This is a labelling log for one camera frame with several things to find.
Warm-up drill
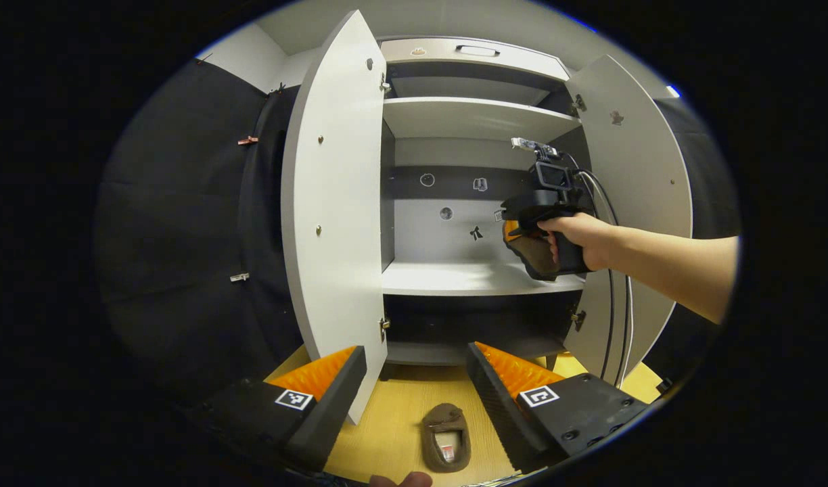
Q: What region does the brown shoe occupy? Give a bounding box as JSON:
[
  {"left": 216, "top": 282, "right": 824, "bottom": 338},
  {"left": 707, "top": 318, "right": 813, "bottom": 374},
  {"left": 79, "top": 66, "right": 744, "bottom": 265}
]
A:
[
  {"left": 421, "top": 403, "right": 472, "bottom": 473},
  {"left": 502, "top": 220, "right": 557, "bottom": 281}
]

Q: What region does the beige cabinet drawer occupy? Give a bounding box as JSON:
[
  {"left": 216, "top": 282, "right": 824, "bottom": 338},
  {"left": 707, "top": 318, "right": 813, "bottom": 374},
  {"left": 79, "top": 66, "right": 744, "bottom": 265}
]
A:
[{"left": 380, "top": 37, "right": 570, "bottom": 82}]

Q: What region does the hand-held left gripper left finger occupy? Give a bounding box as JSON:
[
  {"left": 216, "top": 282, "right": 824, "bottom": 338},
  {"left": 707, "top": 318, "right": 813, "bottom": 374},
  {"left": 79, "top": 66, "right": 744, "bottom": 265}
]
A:
[{"left": 184, "top": 345, "right": 367, "bottom": 473}]

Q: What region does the white shoe cabinet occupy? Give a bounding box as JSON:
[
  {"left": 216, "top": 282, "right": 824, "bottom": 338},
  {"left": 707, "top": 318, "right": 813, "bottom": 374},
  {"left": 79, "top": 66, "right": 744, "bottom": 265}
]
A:
[{"left": 377, "top": 37, "right": 591, "bottom": 366}]

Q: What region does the black cable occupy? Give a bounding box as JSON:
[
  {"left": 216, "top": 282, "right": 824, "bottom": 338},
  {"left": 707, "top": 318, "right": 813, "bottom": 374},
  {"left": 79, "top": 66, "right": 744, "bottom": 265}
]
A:
[{"left": 576, "top": 169, "right": 621, "bottom": 386}]

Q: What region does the black backdrop cloth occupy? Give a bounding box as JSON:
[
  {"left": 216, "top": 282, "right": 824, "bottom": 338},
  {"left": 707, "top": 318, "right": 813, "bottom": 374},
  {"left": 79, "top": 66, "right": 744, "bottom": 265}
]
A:
[{"left": 93, "top": 57, "right": 743, "bottom": 407}]

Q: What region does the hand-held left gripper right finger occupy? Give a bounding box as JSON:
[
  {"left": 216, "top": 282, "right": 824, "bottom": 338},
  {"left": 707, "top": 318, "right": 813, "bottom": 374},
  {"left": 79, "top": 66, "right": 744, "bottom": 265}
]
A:
[{"left": 465, "top": 342, "right": 653, "bottom": 474}]

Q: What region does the white cable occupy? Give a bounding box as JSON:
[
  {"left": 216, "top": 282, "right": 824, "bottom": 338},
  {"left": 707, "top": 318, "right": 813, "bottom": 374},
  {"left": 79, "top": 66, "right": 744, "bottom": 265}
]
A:
[{"left": 617, "top": 274, "right": 636, "bottom": 390}]

